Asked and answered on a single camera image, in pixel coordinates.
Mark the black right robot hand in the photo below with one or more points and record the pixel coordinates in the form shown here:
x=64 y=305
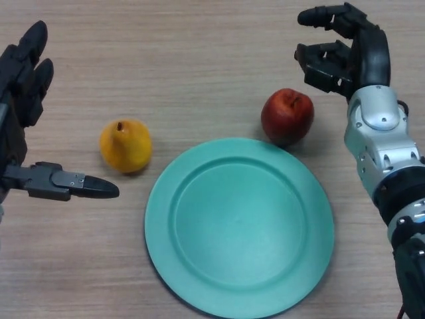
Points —
x=372 y=56

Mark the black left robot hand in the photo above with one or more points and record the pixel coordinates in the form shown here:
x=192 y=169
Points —
x=16 y=106

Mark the red apple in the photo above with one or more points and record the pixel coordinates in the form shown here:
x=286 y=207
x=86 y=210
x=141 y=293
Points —
x=285 y=116

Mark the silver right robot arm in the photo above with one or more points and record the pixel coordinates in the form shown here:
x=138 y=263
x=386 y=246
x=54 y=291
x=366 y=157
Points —
x=378 y=133

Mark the green round plate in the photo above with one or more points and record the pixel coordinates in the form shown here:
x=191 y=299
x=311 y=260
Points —
x=239 y=229

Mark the yellow pear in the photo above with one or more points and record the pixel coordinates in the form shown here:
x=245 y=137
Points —
x=126 y=146

